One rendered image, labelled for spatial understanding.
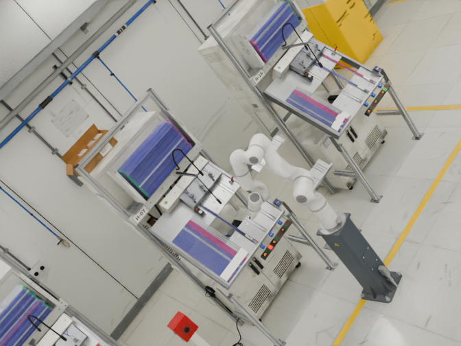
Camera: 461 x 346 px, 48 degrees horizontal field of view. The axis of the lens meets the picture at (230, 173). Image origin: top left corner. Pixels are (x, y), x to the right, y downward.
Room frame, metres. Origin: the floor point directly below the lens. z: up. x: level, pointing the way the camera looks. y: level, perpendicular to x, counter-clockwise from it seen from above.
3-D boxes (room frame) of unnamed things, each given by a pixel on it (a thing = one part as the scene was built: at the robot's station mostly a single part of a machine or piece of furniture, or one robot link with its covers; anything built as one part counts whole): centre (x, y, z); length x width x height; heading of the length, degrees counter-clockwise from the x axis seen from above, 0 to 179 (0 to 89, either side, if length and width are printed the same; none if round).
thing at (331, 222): (2.69, -0.29, 0.79); 0.19 x 0.19 x 0.18
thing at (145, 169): (3.50, 0.34, 1.52); 0.51 x 0.13 x 0.27; 112
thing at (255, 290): (3.59, 0.44, 0.31); 0.70 x 0.65 x 0.62; 112
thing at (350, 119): (3.98, -0.98, 0.65); 1.01 x 0.73 x 1.29; 22
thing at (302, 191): (2.66, -0.27, 1.00); 0.19 x 0.12 x 0.24; 144
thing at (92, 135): (3.74, 0.55, 1.82); 0.68 x 0.30 x 0.20; 112
